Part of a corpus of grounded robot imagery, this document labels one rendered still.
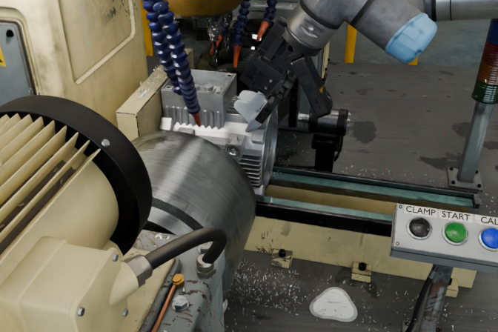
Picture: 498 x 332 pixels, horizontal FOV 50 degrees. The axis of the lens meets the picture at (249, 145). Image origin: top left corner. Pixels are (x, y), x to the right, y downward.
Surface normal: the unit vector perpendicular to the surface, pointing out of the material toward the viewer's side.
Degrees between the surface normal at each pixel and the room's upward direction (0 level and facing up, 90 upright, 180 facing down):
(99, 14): 90
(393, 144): 0
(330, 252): 90
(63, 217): 55
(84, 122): 32
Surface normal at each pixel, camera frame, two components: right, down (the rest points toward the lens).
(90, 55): 0.97, 0.13
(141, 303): 0.00, -0.84
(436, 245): -0.11, -0.48
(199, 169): 0.46, -0.68
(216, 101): -0.23, 0.52
